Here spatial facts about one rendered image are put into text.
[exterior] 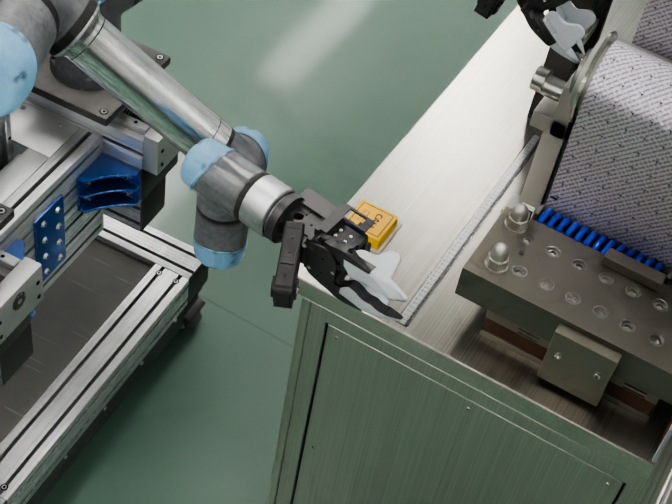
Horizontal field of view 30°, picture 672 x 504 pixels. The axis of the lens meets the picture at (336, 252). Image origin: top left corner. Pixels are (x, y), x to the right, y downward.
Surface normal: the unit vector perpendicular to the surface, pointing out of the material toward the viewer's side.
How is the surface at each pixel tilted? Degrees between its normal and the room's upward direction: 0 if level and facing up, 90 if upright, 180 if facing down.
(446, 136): 0
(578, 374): 90
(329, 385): 90
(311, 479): 90
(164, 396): 0
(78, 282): 0
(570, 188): 90
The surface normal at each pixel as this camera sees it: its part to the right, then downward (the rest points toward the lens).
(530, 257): 0.13, -0.66
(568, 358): -0.50, 0.60
